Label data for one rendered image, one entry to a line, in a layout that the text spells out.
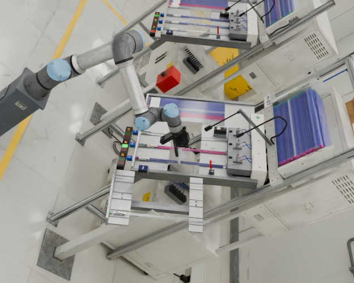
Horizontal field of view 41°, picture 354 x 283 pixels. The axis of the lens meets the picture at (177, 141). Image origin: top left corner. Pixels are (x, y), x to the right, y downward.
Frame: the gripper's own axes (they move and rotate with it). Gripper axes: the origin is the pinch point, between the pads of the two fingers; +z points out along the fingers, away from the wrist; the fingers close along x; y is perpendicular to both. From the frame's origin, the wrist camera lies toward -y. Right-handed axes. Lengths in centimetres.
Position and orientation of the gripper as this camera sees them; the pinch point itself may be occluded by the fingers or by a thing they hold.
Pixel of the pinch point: (180, 155)
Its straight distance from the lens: 267.6
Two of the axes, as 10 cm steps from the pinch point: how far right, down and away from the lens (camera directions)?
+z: 2.1, 7.2, 6.6
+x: 0.9, -6.9, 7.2
